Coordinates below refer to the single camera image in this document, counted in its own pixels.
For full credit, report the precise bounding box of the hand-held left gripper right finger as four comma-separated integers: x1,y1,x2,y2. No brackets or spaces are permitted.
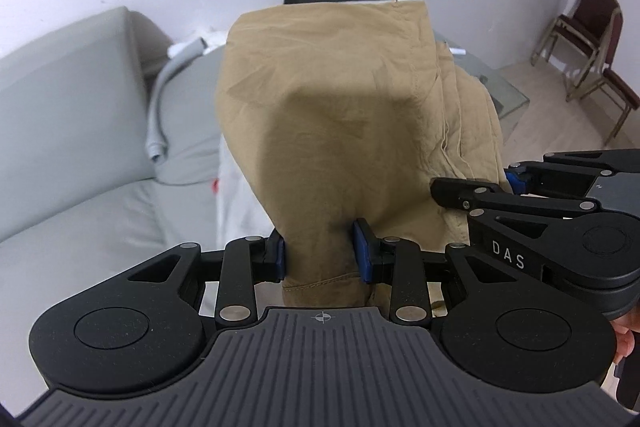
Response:
352,219,506,327

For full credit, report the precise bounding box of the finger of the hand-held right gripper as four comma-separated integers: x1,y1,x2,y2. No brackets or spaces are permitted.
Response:
431,178,601,233
505,148,640,198

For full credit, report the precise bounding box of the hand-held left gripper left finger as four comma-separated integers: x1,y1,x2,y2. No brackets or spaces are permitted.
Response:
127,231,287,325

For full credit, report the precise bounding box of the person's right hand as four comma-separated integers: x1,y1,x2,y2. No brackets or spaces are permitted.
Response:
612,306,640,364

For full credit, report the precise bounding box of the glass table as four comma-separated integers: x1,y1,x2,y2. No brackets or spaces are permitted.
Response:
450,42,531,132

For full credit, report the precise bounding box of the white plastic object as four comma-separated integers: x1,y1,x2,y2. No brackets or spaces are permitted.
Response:
167,32,227,60

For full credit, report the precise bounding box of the grey fabric sofa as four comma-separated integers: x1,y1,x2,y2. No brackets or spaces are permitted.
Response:
0,6,281,408

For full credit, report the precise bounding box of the dark red metal-frame chair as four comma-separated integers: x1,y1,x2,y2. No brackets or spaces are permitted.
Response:
565,66,640,148
530,0,623,90

